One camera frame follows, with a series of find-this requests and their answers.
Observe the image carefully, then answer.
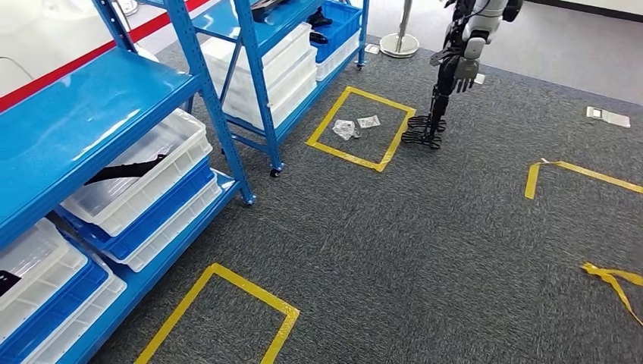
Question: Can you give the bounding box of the red barrier belt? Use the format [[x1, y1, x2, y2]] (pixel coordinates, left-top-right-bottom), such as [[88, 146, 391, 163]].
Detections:
[[0, 0, 212, 115]]

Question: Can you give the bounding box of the blue plastic crate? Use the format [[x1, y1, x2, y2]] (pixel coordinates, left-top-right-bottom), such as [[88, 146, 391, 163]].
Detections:
[[54, 157, 217, 262], [306, 0, 363, 64], [0, 257, 110, 364]]

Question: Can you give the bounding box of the torn yellow floor tape square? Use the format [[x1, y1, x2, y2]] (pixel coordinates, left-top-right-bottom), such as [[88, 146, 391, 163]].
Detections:
[[523, 158, 643, 328]]

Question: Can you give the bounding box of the silver black humanoid robot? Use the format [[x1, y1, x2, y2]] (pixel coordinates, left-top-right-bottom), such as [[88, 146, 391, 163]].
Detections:
[[400, 0, 525, 151]]

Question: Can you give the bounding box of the white car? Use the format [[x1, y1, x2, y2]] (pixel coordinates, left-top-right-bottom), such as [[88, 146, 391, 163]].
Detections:
[[0, 0, 162, 99]]

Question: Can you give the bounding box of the blue steel shelf rack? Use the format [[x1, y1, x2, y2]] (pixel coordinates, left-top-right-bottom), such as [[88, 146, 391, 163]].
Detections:
[[140, 0, 371, 178], [0, 0, 257, 364]]

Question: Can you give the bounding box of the white stand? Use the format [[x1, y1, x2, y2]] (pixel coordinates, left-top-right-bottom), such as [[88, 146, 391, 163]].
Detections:
[[378, 0, 420, 59]]

